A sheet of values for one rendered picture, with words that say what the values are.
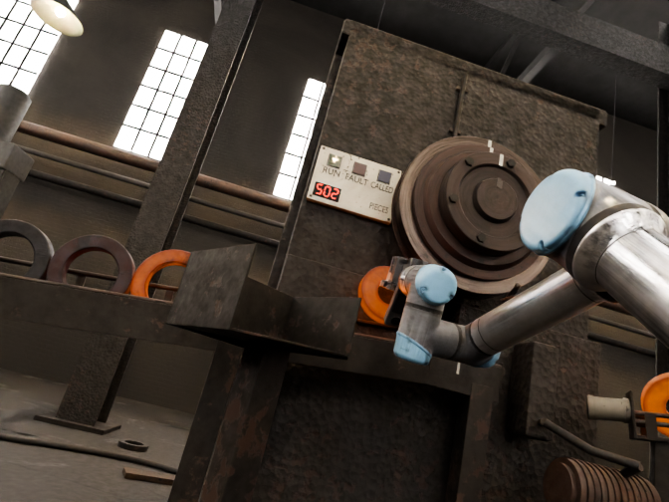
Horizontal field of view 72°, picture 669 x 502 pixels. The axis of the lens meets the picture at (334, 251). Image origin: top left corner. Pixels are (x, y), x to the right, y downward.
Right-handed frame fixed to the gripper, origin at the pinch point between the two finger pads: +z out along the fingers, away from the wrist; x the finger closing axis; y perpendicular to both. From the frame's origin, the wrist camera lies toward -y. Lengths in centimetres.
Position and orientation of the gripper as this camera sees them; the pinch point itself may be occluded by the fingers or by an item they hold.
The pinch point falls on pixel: (389, 287)
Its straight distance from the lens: 122.2
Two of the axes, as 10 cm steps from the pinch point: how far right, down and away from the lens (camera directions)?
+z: -1.3, 0.3, 9.9
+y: 2.6, -9.6, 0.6
